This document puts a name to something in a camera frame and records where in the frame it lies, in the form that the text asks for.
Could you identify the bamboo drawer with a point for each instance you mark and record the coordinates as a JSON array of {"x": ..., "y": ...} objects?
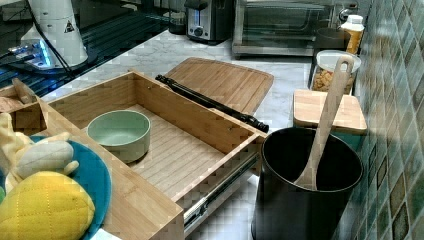
[{"x": 197, "y": 156}]

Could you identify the bamboo drawer cabinet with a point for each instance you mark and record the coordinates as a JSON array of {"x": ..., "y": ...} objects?
[{"x": 137, "y": 210}]

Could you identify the bamboo cutting board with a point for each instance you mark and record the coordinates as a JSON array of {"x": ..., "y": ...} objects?
[{"x": 238, "y": 87}]

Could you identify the pale green bowl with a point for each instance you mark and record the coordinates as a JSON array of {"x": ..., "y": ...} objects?
[{"x": 124, "y": 133}]

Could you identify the black and silver toaster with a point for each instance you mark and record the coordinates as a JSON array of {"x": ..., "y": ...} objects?
[{"x": 209, "y": 21}]

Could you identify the dark glass jar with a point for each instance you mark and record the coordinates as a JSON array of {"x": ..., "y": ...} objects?
[{"x": 177, "y": 22}]

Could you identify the silver toaster oven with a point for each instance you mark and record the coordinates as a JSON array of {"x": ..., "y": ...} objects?
[{"x": 285, "y": 27}]

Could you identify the black utensil holder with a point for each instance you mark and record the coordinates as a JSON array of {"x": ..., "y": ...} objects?
[{"x": 285, "y": 211}]

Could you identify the clear jar of snacks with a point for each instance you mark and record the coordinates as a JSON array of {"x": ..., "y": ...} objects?
[{"x": 326, "y": 62}]

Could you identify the teal canister with bamboo lid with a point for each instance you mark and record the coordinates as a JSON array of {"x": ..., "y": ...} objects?
[{"x": 349, "y": 124}]

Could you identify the wooden spoon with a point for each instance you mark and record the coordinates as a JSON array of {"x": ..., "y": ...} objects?
[{"x": 308, "y": 177}]

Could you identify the white plush garlic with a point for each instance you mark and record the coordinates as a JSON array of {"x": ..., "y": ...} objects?
[{"x": 53, "y": 153}]

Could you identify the bottle with white cap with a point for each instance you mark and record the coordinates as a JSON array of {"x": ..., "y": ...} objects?
[{"x": 354, "y": 26}]

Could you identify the small wooden tray box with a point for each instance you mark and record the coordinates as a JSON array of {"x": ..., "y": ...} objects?
[{"x": 20, "y": 100}]

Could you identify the yellow plush lemon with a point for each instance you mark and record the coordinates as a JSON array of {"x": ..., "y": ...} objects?
[{"x": 46, "y": 206}]

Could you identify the black drawer handle bar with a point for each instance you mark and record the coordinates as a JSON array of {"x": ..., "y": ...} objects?
[{"x": 210, "y": 103}]

